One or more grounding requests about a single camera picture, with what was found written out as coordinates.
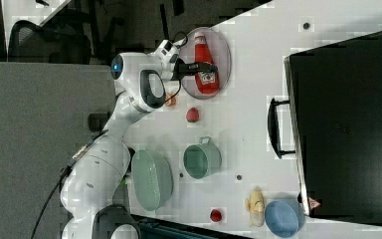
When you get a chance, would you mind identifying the red strawberry toy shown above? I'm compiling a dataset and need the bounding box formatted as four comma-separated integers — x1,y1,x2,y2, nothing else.
186,108,199,122

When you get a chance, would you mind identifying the peeled banana toy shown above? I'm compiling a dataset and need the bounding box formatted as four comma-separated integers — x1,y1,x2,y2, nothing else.
245,187,265,227

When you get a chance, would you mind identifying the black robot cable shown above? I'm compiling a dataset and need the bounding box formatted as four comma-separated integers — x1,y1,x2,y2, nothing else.
29,31,189,239

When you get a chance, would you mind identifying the green marker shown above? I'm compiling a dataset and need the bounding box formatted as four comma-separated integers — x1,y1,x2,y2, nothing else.
119,178,129,186

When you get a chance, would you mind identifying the grey round plate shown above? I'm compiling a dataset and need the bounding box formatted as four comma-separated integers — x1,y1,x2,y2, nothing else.
180,27,231,100

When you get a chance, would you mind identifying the black office chair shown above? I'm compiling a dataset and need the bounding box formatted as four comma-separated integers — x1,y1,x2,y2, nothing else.
8,13,92,65

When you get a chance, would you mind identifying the orange slice toy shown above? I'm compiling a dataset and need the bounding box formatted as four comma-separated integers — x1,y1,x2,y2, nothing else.
165,95,176,107

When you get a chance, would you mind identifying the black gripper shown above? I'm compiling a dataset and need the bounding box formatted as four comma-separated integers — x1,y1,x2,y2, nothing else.
173,59,218,81

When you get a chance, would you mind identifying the blue bowl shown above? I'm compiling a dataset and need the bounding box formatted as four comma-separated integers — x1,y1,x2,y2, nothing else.
265,199,305,238

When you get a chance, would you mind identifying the green oval colander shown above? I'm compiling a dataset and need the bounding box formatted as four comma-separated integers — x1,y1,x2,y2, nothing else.
131,149,173,211

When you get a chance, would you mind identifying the black toaster oven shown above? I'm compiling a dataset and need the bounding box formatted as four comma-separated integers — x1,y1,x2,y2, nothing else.
284,31,382,226

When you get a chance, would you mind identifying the green mug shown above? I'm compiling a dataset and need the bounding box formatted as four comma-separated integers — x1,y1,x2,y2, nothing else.
183,136,222,179

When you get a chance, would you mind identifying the red ketchup bottle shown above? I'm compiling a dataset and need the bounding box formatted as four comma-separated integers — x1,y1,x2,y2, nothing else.
194,32,219,95

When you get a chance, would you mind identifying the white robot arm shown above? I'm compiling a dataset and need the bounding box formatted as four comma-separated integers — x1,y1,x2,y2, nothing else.
60,40,218,239

